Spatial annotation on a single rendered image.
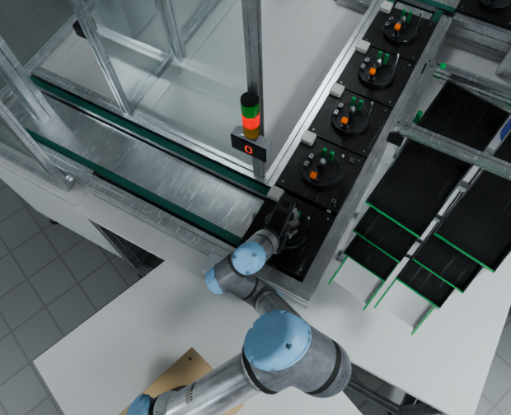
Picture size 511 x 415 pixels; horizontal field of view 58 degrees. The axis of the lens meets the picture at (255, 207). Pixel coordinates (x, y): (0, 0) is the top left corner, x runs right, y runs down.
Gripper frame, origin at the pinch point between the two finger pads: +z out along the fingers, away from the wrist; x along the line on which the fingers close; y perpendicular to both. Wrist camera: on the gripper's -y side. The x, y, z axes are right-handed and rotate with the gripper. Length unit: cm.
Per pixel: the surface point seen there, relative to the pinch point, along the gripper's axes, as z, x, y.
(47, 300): 36, -109, 118
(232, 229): 6.4, -17.7, 16.3
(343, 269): -0.8, 21.8, 7.9
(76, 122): 13, -95, 9
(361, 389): 49, 52, 79
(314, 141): 31.7, -7.4, -17.9
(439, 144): -41, 28, -42
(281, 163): 23.2, -13.9, -7.6
